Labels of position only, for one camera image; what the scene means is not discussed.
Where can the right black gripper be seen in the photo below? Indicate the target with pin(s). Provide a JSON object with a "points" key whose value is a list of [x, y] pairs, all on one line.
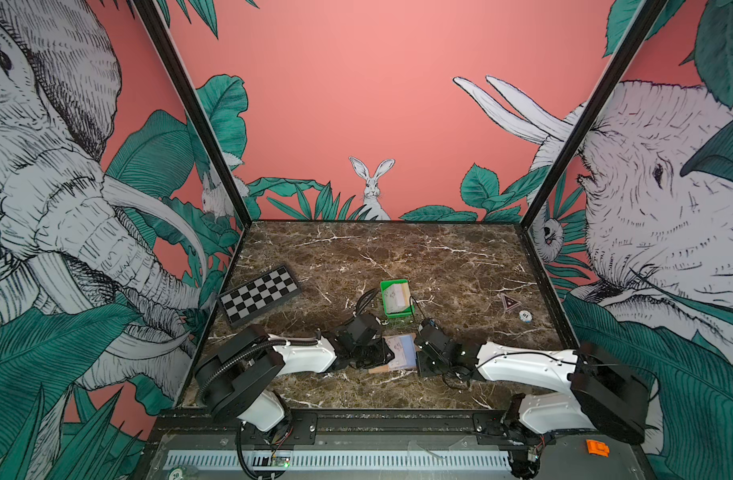
{"points": [[421, 367]]}

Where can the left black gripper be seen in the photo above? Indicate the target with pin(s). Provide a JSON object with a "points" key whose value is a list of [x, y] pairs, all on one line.
{"points": [[382, 355]]}

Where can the tan leather card holder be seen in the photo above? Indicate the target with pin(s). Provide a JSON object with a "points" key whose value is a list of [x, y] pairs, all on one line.
{"points": [[404, 351]]}

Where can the white VIP credit card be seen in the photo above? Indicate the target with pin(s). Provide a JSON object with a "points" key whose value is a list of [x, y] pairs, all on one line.
{"points": [[394, 343]]}

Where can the green plastic card tray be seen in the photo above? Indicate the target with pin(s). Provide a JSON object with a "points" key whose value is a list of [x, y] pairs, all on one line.
{"points": [[404, 314]]}

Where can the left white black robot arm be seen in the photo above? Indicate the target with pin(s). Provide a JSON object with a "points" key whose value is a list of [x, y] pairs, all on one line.
{"points": [[234, 383]]}

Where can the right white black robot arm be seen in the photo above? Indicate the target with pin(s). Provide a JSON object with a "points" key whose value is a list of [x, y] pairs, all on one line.
{"points": [[588, 389]]}

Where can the triangle marker sticker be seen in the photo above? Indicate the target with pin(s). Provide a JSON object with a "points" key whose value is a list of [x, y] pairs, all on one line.
{"points": [[509, 303]]}

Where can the small round white sticker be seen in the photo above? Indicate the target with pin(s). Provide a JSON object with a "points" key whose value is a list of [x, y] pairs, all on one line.
{"points": [[524, 315]]}

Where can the black white checkerboard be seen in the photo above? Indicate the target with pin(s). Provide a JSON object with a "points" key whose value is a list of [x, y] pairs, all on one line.
{"points": [[259, 295]]}

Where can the orange connector block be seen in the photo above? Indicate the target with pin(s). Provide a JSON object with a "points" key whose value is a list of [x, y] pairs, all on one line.
{"points": [[597, 448]]}

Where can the black mounting rail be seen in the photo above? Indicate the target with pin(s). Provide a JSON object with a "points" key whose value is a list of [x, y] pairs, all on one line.
{"points": [[488, 427]]}

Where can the white slotted cable duct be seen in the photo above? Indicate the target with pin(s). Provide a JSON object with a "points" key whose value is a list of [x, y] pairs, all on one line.
{"points": [[340, 460]]}

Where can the left black frame post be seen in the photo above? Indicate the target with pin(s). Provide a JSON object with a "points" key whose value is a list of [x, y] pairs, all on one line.
{"points": [[166, 50]]}

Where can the black frame post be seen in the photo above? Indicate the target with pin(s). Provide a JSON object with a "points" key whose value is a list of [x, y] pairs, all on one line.
{"points": [[644, 18], [166, 50]]}

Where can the right black frame post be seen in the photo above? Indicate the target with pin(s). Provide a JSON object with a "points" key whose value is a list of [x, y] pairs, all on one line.
{"points": [[644, 18]]}

